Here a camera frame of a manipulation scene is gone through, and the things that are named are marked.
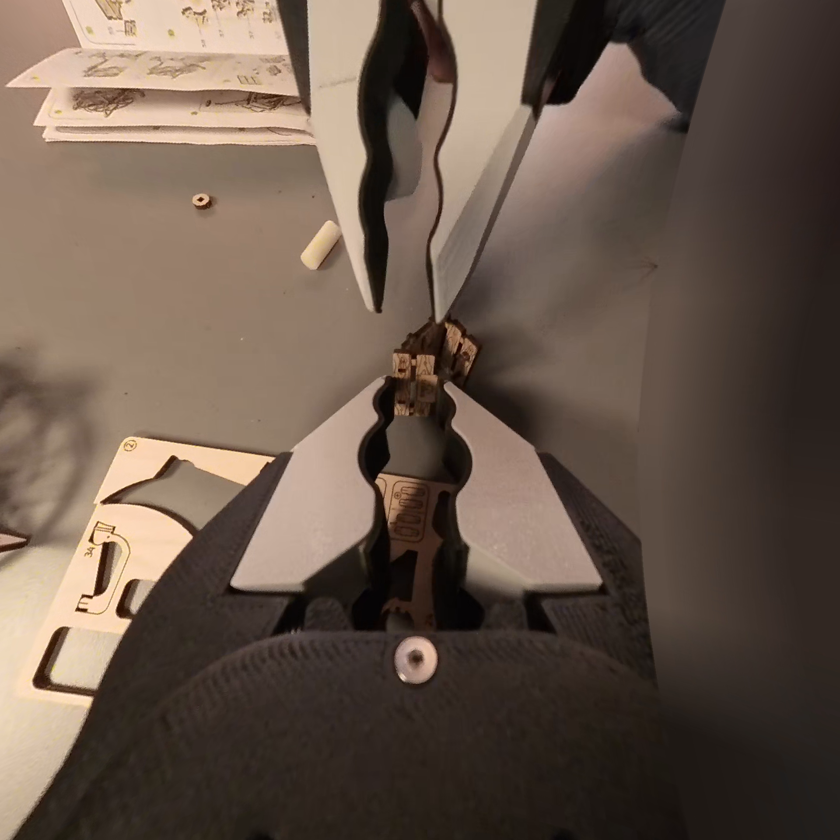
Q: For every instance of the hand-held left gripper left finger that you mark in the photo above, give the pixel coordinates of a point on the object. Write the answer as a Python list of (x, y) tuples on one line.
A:
[(295, 518)]

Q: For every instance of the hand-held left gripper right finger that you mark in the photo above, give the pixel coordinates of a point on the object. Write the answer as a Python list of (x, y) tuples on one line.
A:
[(525, 518)]

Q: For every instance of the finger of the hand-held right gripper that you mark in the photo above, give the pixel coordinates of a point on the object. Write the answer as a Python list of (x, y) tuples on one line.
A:
[(479, 170), (338, 131)]

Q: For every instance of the wooden sheet with slot engravings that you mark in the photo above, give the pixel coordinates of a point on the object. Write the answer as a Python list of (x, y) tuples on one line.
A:
[(407, 518)]

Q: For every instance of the white cylinder stick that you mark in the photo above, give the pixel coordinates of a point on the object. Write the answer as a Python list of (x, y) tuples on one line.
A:
[(320, 244)]

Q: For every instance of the printed instruction sheet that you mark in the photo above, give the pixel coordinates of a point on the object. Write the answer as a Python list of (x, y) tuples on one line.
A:
[(164, 115), (164, 69), (197, 26)]

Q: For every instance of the wooden sheet with curved cutouts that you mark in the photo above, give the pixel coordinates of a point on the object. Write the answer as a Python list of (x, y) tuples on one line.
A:
[(115, 469)]

